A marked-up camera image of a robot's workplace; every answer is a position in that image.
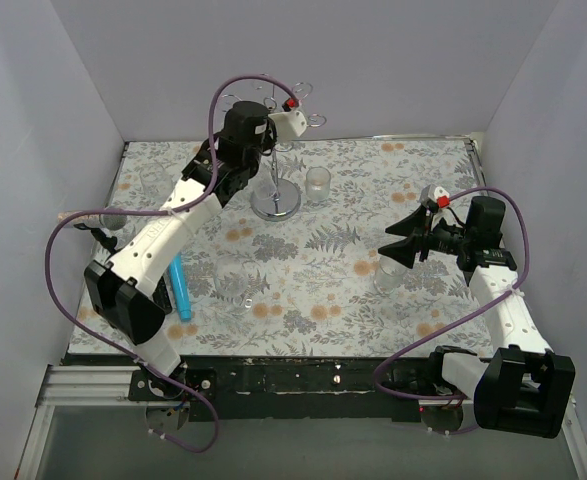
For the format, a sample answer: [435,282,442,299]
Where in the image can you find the clear wine glass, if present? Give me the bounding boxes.
[139,162,174,207]
[214,255,253,313]

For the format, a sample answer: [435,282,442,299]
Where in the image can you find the chrome wine glass rack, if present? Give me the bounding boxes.
[250,82,327,222]

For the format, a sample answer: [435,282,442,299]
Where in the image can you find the black base frame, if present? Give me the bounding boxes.
[62,349,487,424]

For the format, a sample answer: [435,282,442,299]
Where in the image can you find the ribbed short glass near rack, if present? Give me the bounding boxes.
[305,167,331,203]

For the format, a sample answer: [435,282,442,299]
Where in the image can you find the black microphone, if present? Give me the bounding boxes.
[152,276,173,315]

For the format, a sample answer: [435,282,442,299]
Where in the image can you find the blue microphone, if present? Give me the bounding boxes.
[168,254,192,323]

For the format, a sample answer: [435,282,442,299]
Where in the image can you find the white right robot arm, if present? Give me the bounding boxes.
[378,186,575,438]

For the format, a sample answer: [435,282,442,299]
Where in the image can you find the short glass front right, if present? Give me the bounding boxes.
[373,256,406,294]

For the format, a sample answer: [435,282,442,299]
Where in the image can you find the glitter silver microphone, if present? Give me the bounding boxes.
[57,211,128,231]

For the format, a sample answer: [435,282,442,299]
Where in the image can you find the ribbed stemmed wine glass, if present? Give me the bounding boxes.
[251,171,277,206]

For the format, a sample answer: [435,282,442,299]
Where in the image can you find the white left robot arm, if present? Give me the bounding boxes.
[84,101,275,400]

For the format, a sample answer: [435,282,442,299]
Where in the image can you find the clear wine glass front centre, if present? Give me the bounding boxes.
[214,255,253,313]

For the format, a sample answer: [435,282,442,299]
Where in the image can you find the clear wine glass left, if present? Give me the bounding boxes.
[139,162,174,207]

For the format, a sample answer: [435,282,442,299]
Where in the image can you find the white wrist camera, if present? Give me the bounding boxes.
[268,108,309,143]
[419,184,450,223]

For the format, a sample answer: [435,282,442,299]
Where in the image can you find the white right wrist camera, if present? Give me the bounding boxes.
[419,184,450,223]

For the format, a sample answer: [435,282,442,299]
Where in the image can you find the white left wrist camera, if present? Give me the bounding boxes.
[268,108,309,143]

